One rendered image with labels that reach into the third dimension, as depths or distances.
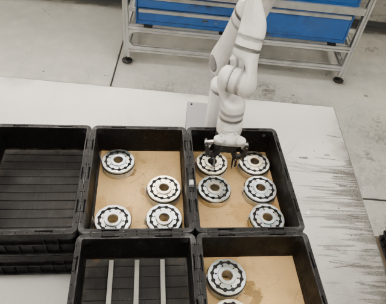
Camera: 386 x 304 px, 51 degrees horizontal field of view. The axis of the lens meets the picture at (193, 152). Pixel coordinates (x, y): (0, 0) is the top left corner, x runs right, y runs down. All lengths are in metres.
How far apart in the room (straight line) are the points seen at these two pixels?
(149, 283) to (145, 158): 0.43
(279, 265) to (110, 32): 2.78
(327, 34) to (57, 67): 1.98
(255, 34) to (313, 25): 2.09
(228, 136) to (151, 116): 0.61
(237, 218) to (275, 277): 0.20
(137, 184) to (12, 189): 0.37
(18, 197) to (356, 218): 1.11
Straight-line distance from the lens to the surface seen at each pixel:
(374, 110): 3.29
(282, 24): 3.09
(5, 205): 1.31
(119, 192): 1.27
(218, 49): 1.31
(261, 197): 1.27
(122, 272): 1.13
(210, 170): 1.31
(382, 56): 3.97
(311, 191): 1.56
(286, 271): 1.19
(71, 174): 1.34
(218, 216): 1.24
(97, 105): 1.76
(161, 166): 1.34
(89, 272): 1.14
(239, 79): 1.07
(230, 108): 1.12
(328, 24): 3.15
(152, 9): 3.01
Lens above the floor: 1.84
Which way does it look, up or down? 46 degrees down
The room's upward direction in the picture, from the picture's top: 7 degrees clockwise
